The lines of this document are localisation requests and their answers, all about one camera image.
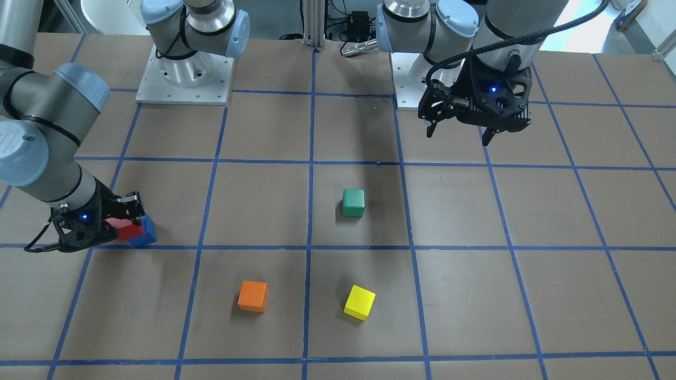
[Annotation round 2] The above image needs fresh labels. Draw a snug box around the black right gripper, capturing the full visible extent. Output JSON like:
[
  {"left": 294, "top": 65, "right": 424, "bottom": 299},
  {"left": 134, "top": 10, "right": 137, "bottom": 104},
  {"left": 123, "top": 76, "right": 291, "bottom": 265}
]
[{"left": 93, "top": 179, "right": 146, "bottom": 225}]

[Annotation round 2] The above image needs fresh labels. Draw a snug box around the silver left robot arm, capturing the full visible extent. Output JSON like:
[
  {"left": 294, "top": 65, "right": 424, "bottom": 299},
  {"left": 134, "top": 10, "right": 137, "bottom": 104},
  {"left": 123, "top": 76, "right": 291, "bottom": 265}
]
[{"left": 375, "top": 1, "right": 567, "bottom": 145}]

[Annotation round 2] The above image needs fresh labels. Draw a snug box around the brown paper table mat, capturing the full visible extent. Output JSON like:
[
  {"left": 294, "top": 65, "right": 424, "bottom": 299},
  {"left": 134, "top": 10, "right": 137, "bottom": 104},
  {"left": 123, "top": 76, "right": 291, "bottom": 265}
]
[{"left": 1, "top": 33, "right": 675, "bottom": 379}]

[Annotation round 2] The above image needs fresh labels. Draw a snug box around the red wooden block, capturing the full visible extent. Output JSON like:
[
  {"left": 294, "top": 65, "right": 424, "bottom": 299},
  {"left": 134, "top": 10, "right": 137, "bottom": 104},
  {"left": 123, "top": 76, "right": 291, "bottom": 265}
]
[{"left": 105, "top": 218, "right": 144, "bottom": 241}]

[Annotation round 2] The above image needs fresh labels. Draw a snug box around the orange wooden block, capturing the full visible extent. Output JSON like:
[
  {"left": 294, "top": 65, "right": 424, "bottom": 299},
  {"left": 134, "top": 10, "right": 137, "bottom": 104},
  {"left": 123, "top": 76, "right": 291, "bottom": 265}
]
[{"left": 237, "top": 280, "right": 269, "bottom": 313}]

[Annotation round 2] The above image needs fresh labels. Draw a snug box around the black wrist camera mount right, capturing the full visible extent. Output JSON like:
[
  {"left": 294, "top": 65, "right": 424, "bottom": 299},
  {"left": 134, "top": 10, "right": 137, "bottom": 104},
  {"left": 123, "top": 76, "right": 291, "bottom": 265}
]
[{"left": 44, "top": 204, "right": 119, "bottom": 252}]

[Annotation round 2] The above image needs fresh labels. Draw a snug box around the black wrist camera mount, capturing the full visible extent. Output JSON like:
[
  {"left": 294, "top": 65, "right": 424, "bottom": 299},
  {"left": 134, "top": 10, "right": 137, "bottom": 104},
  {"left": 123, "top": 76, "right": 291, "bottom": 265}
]
[
  {"left": 44, "top": 204, "right": 119, "bottom": 252},
  {"left": 456, "top": 59, "right": 533, "bottom": 132}
]

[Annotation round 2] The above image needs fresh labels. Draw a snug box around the aluminium frame post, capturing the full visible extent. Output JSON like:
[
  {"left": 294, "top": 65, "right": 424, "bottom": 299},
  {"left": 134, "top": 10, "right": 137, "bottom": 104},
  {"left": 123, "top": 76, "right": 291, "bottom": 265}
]
[{"left": 300, "top": 1, "right": 327, "bottom": 50}]

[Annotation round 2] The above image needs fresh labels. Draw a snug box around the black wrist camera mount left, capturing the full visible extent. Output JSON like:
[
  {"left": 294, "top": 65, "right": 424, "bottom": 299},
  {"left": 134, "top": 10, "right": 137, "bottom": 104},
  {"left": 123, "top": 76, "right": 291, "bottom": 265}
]
[{"left": 456, "top": 59, "right": 533, "bottom": 132}]

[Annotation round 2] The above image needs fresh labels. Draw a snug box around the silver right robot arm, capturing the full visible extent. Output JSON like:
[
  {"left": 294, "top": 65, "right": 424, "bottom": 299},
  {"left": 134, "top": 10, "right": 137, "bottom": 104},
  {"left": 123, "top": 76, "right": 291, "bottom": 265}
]
[{"left": 2, "top": 1, "right": 251, "bottom": 224}]

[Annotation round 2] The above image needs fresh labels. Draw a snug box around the green wooden block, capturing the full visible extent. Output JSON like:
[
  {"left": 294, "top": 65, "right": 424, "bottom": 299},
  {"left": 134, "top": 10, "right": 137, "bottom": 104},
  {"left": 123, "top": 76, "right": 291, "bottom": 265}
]
[{"left": 341, "top": 188, "right": 365, "bottom": 218}]

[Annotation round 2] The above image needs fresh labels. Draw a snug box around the blue wooden block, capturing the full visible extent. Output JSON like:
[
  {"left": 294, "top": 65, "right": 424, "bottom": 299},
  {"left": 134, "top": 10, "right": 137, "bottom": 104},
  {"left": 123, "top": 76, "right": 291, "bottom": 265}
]
[{"left": 127, "top": 214, "right": 157, "bottom": 248}]

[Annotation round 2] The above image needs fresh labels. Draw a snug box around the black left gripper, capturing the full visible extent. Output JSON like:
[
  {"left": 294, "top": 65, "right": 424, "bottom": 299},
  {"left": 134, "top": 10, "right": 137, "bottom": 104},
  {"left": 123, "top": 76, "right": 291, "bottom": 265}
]
[{"left": 417, "top": 58, "right": 498, "bottom": 147}]

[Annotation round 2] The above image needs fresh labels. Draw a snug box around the yellow wooden block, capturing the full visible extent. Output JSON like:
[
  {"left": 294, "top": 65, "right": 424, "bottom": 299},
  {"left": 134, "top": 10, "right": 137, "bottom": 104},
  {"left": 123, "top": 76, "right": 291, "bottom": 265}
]
[{"left": 343, "top": 284, "right": 376, "bottom": 321}]

